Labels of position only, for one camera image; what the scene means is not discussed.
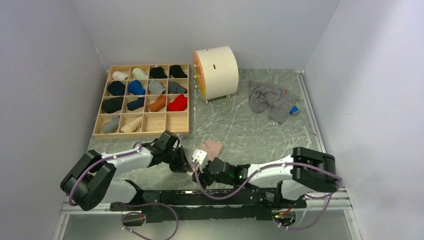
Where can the black rolled sock right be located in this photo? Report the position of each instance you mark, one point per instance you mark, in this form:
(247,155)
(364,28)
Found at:
(177,72)

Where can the grey striped underwear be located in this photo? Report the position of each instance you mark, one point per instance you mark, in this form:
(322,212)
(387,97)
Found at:
(264,95)

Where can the orange rolled sock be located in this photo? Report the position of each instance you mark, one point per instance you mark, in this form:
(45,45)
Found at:
(159,104)

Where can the red rolled sock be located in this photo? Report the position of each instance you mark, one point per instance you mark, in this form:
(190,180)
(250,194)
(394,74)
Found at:
(179,104)

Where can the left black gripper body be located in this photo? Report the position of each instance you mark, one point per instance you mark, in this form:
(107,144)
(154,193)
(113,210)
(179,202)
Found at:
(169,154)

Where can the aluminium frame rail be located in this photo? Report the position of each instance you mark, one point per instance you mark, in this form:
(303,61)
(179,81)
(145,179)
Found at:
(289,218)

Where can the black ribbed rolled sock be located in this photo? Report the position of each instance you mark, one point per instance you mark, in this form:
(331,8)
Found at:
(112,105)

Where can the light grey rolled sock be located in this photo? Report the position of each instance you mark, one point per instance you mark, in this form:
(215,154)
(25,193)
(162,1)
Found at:
(111,126)

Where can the white rolled sock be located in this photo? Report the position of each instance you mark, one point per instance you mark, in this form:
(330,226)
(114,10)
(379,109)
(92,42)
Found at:
(119,76)

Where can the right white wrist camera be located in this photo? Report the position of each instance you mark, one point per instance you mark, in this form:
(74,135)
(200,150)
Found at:
(200,159)

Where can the wooden compartment tray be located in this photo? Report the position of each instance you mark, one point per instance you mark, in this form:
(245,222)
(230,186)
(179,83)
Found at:
(142,123)

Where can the blue rolled sock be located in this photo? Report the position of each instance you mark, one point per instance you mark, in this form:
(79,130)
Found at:
(136,88)

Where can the striped dark rolled sock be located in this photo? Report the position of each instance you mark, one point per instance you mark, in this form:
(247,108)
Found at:
(176,88)

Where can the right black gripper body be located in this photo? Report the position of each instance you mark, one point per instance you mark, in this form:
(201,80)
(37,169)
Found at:
(206,178)

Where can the cream cylindrical drum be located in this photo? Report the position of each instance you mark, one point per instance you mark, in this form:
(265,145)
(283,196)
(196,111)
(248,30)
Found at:
(216,72)

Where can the pink beige underwear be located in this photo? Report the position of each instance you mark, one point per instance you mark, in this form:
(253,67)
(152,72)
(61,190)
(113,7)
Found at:
(212,148)

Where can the cream rolled sock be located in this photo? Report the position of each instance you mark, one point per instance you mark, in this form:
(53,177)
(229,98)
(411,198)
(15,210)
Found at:
(139,74)

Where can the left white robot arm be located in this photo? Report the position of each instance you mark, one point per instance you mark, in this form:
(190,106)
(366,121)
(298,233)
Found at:
(91,181)

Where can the blue small object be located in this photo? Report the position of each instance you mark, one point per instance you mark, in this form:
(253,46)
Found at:
(294,111)

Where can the dark navy rolled sock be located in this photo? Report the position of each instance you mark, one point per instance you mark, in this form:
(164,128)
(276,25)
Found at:
(136,104)

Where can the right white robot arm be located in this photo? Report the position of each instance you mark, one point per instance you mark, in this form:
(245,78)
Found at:
(303,171)

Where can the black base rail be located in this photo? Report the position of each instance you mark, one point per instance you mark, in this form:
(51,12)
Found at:
(166,205)

